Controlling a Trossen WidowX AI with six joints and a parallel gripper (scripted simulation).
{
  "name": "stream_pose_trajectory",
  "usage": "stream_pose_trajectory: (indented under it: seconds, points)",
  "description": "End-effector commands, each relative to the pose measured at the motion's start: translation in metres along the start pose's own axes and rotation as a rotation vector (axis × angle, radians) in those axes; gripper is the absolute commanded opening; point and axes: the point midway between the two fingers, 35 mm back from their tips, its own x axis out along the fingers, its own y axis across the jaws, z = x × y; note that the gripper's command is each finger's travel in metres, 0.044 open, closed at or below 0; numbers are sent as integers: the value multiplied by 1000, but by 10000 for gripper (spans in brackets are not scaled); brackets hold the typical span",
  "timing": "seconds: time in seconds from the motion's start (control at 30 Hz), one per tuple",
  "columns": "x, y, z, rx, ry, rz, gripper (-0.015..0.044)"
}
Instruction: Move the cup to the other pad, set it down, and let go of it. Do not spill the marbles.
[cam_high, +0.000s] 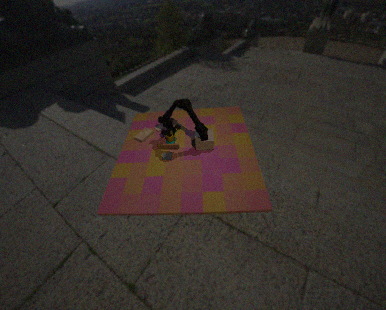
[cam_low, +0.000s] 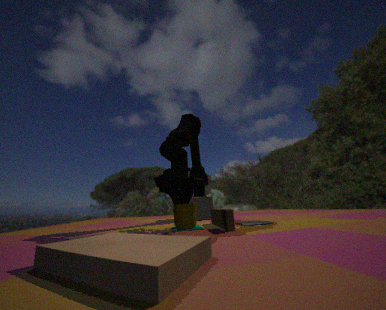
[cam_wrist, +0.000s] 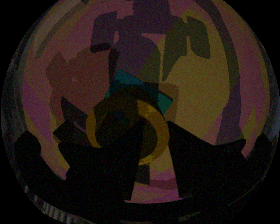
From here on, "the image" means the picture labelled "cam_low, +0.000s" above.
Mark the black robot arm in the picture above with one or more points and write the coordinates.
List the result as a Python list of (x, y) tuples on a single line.
[(186, 133)]

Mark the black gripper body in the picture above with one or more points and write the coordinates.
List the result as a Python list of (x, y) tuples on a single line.
[(185, 183)]

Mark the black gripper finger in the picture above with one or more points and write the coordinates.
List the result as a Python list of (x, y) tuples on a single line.
[(185, 195), (175, 197)]

